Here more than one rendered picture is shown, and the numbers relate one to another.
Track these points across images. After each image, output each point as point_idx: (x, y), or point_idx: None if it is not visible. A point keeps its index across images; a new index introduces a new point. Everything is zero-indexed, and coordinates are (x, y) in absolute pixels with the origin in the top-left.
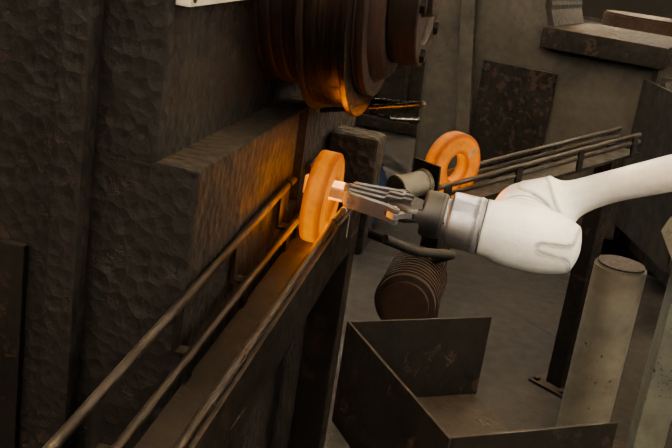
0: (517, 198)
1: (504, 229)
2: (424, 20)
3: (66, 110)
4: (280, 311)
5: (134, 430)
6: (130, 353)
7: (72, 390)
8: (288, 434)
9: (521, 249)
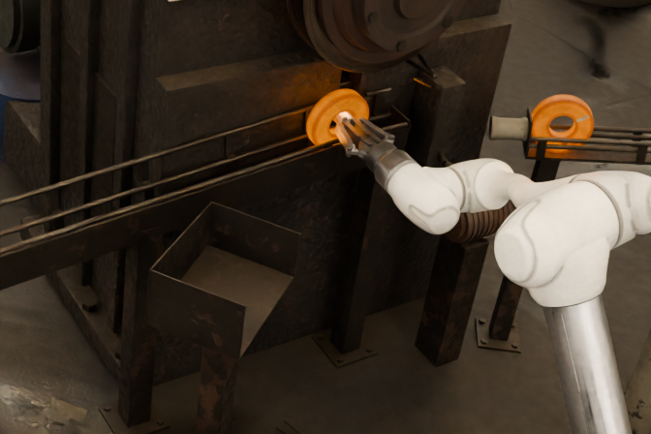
0: (436, 170)
1: (397, 187)
2: (422, 17)
3: (121, 36)
4: (220, 183)
5: (77, 209)
6: (88, 173)
7: (125, 182)
8: (386, 282)
9: (402, 204)
